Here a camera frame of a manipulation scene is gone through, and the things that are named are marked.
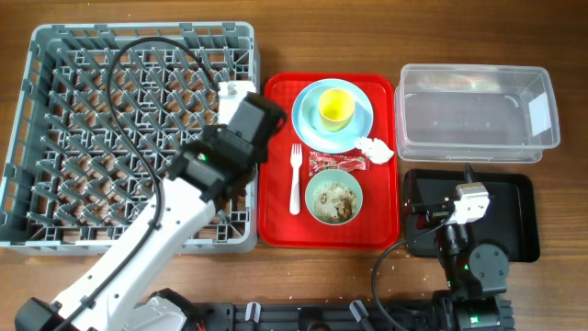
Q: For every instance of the white plastic fork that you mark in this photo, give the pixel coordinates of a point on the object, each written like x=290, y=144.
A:
x=295, y=162

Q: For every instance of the red plastic tray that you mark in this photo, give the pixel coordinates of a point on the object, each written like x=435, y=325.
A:
x=377, y=224

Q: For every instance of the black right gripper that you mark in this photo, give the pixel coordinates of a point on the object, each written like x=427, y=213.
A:
x=431, y=214

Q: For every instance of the white napkin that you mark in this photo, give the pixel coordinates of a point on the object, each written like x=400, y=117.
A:
x=374, y=149

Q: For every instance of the yellow plastic cup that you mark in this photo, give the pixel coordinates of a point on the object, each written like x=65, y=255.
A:
x=336, y=109

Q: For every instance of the light blue plate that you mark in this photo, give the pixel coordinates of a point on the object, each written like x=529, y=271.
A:
x=307, y=124

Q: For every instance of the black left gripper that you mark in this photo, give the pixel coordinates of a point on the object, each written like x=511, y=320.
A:
x=211, y=132

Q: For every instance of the rice and food scraps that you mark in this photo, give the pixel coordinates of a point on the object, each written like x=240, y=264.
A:
x=334, y=203

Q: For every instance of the black waste tray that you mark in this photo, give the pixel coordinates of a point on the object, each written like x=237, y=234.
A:
x=510, y=221

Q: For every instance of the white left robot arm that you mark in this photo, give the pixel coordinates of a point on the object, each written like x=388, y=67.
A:
x=202, y=177

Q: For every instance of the clear plastic bin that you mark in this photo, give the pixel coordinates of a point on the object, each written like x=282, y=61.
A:
x=476, y=113

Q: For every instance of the grey dishwasher rack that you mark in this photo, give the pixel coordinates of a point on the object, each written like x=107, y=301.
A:
x=101, y=111

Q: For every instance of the mint green bowl on plate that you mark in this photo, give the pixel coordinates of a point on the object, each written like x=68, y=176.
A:
x=336, y=108

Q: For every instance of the red snack wrapper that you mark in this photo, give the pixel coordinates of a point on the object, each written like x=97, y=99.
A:
x=319, y=162

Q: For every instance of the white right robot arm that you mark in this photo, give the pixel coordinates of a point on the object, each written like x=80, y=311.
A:
x=476, y=272

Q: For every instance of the mint green food bowl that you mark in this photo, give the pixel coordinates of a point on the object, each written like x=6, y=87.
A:
x=337, y=176

